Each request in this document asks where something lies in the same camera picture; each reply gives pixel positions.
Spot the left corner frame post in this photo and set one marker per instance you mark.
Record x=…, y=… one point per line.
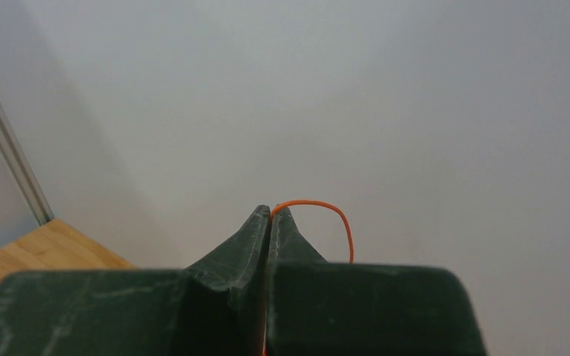
x=22, y=172

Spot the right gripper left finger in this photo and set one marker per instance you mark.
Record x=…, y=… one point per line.
x=224, y=304

